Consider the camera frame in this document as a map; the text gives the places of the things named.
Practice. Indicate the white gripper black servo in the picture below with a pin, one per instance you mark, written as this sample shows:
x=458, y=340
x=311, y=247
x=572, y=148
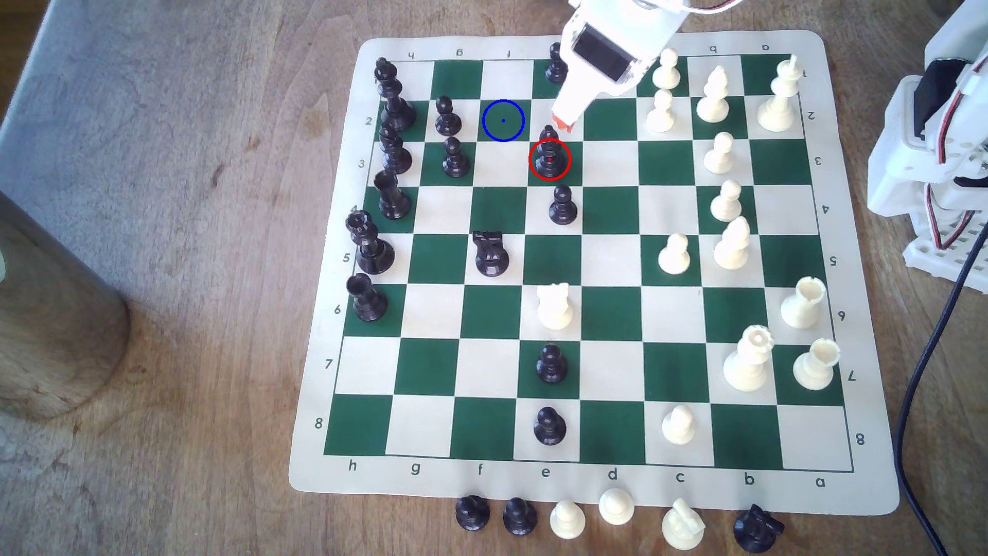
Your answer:
x=570, y=104

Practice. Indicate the black bishop chess piece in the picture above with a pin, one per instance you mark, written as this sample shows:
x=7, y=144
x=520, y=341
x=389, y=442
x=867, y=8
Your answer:
x=396, y=157
x=549, y=158

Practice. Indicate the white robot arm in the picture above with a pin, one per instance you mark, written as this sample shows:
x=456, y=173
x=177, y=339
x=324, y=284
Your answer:
x=895, y=162

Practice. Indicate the white lattice robot base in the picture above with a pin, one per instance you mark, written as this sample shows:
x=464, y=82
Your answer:
x=945, y=266

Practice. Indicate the black pawn chess piece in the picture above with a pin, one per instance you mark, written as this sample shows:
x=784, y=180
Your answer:
x=472, y=513
x=552, y=366
x=448, y=122
x=456, y=162
x=554, y=71
x=563, y=210
x=519, y=517
x=549, y=428

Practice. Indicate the white pawn chess piece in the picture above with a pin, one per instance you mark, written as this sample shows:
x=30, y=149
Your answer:
x=660, y=116
x=668, y=73
x=678, y=426
x=674, y=259
x=719, y=158
x=725, y=205
x=617, y=507
x=567, y=520

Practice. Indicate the white bishop chess piece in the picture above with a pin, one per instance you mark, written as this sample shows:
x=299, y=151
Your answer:
x=732, y=249
x=713, y=104

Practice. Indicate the black knight chess piece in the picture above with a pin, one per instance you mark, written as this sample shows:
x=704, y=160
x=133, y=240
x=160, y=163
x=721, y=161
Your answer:
x=756, y=529
x=491, y=256

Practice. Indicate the black king chess piece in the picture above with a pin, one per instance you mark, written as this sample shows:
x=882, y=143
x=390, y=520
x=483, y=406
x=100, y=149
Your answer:
x=396, y=108

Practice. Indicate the white king chess piece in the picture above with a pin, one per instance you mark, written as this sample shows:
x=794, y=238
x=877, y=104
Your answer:
x=777, y=112

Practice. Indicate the white knight chess piece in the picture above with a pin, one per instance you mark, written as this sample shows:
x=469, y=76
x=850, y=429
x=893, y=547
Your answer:
x=554, y=309
x=682, y=527

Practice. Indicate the black rook chess piece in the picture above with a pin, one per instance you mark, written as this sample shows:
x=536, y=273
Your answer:
x=368, y=303
x=393, y=201

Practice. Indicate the green and white chess mat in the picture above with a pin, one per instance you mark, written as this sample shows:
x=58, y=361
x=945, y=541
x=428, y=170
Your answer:
x=610, y=316

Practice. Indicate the black queen chess piece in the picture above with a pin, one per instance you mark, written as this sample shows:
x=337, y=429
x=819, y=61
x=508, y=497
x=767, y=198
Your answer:
x=373, y=253

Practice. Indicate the white rook chess piece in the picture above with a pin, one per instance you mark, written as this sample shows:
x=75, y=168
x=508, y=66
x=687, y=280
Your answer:
x=815, y=369
x=802, y=306

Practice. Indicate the white queen chess piece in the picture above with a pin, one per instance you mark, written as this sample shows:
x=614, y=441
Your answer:
x=747, y=367

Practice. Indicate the round wooden post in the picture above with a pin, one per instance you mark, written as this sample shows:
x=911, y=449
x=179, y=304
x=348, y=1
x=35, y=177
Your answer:
x=54, y=332

